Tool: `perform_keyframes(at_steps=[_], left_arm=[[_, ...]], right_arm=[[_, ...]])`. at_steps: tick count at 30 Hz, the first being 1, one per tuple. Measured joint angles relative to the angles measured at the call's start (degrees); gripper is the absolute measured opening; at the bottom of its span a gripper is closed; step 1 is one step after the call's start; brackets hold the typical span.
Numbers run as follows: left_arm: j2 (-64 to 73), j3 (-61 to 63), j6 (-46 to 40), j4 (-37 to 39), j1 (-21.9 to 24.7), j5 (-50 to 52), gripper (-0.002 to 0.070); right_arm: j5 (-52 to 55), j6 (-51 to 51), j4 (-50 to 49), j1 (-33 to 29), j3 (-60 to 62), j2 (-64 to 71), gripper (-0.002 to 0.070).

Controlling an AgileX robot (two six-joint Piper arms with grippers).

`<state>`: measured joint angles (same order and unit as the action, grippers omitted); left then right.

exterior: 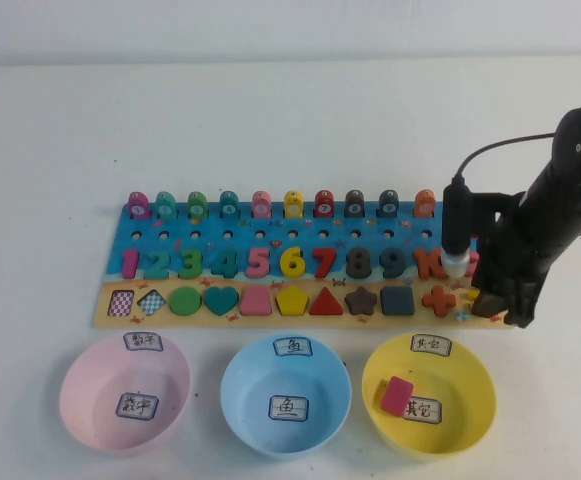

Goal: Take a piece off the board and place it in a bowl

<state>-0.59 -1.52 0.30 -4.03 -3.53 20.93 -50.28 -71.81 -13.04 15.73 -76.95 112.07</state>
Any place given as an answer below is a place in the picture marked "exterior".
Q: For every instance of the slate number nine piece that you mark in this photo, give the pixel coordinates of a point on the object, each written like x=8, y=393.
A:
x=400, y=264

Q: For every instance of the paper label inside pink bowl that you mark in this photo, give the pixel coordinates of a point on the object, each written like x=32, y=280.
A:
x=137, y=406

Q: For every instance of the paper label inside yellow bowl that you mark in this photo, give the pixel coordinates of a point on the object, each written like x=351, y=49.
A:
x=425, y=411

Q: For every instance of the yellow pentagon piece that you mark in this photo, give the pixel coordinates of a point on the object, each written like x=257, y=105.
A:
x=292, y=303

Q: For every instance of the yellow fish peg six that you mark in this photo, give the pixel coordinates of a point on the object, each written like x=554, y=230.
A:
x=293, y=206

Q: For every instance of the orange number ten piece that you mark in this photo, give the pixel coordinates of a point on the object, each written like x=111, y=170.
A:
x=424, y=265

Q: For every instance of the blue plastic bowl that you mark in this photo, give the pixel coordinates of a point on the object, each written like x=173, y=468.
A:
x=245, y=430

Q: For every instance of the paper label inside blue bowl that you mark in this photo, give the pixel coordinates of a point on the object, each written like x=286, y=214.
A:
x=289, y=408

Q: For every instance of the pink number five piece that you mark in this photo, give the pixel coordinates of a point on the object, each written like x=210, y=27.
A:
x=256, y=257

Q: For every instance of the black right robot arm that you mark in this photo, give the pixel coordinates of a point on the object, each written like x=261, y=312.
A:
x=565, y=185

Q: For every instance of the yellow plastic bowl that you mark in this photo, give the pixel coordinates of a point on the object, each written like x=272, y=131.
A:
x=465, y=390

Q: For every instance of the orange plus sign piece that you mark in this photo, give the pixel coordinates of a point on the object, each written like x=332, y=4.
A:
x=438, y=302

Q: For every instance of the brown fish peg eight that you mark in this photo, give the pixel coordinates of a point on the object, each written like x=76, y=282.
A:
x=354, y=206

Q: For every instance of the mint fish peg two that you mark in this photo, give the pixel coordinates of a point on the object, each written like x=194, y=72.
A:
x=165, y=206

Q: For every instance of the green fish peg three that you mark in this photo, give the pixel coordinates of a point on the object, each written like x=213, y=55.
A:
x=197, y=206

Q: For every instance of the paper label on pink rim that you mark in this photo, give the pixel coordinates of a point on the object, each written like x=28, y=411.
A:
x=143, y=342

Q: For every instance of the pink trapezoid piece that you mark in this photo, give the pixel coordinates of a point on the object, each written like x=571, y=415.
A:
x=255, y=304

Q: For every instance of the paper label on yellow rim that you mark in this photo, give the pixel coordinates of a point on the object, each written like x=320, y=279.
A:
x=431, y=345

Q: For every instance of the red number seven piece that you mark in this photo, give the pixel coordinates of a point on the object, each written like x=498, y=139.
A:
x=326, y=262

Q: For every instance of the pink plastic bowl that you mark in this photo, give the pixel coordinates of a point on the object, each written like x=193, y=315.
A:
x=80, y=400

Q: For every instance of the teal number four piece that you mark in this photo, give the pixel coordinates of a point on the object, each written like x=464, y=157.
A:
x=227, y=264

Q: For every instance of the black cylindrical wrist camera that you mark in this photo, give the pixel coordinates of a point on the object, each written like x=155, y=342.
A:
x=456, y=225

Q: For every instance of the brown number eight piece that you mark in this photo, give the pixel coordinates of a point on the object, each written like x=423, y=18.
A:
x=358, y=264

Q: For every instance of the teal heart piece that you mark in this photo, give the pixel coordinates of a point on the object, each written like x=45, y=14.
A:
x=220, y=301

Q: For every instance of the pink rectangle puzzle piece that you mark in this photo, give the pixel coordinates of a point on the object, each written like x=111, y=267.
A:
x=396, y=395

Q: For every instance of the slate square piece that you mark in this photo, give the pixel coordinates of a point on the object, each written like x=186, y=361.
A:
x=397, y=303

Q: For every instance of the teal fish peg four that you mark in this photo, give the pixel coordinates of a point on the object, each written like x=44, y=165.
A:
x=229, y=206

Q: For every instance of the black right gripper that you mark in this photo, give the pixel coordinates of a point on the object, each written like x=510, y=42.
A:
x=515, y=255

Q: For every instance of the colourful wooden puzzle board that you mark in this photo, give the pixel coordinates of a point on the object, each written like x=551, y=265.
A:
x=242, y=235

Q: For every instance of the yellow number six piece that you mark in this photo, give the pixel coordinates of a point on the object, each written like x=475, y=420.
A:
x=286, y=265

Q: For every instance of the red fish peg seven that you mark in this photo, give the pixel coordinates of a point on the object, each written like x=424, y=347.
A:
x=324, y=206

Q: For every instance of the green number three piece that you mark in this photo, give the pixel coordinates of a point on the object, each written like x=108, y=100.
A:
x=193, y=264

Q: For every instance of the green circle piece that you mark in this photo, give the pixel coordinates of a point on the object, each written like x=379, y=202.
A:
x=184, y=302

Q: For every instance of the magenta fish peg one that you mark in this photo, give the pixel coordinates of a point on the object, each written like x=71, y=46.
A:
x=139, y=206

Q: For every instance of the yellow equals sign piece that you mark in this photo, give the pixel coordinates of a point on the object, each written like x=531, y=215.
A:
x=472, y=295

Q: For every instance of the mint number two piece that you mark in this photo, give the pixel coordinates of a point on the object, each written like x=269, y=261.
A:
x=157, y=273

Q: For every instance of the brown star piece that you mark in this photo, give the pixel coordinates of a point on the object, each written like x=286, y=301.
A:
x=360, y=303

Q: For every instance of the orange fish peg ten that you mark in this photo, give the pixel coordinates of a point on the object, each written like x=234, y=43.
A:
x=425, y=206

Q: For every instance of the paper label on blue rim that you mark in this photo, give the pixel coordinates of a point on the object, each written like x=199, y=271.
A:
x=292, y=347

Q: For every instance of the pink fish peg five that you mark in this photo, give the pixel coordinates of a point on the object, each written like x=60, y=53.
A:
x=261, y=206

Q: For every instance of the red triangle piece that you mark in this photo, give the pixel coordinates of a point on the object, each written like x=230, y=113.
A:
x=325, y=306

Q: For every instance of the magenta number one piece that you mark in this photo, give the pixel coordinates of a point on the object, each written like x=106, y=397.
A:
x=130, y=264

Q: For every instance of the slate fish peg nine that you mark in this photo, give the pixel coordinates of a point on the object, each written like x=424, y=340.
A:
x=389, y=206

